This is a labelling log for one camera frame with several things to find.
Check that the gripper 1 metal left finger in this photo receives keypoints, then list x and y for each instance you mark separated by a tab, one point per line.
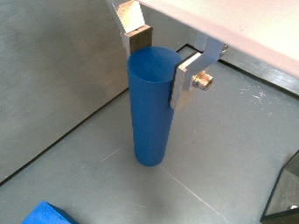
135	32

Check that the gripper 1 metal right finger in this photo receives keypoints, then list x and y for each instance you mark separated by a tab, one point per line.
192	75

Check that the blue round cylinder peg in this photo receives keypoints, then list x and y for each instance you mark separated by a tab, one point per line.
151	66

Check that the blue shape sorting board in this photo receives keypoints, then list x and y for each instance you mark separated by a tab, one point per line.
49	214

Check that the black curved cradle holder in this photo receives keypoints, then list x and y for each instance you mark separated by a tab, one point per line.
282	206

